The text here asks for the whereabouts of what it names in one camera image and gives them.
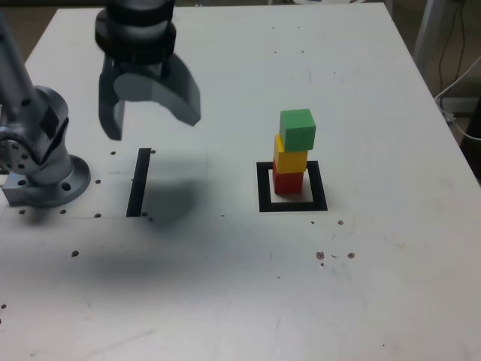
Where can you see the black tape strip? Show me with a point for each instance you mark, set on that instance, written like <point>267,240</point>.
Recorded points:
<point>138,184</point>

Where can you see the black tape square outline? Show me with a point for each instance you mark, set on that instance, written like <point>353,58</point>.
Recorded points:
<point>263,188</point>

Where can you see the yellow cube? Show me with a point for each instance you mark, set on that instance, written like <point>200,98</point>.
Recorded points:
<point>291,161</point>

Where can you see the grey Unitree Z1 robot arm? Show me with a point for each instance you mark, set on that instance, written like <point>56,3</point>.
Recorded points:
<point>45,165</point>

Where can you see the white furniture leg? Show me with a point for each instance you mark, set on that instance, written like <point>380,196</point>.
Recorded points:
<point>426,34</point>

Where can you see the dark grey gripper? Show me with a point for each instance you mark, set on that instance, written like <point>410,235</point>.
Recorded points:
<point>139,68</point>

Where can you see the green cube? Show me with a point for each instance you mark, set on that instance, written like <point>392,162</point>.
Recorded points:
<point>298,131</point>

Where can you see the red cube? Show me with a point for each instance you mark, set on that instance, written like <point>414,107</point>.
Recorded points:
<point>287,182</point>

